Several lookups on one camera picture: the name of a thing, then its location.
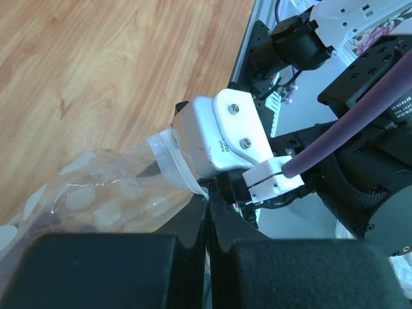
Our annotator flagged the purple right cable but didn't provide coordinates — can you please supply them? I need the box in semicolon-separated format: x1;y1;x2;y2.
281;48;412;180

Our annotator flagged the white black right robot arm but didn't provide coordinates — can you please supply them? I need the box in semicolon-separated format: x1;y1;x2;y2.
139;1;411;256

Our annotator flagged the clear polka dot zip bag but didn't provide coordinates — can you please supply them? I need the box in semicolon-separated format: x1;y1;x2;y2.
1;129;207;274

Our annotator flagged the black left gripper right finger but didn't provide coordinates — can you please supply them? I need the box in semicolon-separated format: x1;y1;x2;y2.
207;183;406;308

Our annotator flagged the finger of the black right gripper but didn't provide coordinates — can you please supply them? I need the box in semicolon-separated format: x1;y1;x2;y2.
136;161;161;178

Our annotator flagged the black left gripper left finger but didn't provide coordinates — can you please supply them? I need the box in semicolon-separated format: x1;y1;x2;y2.
1;196;207;308

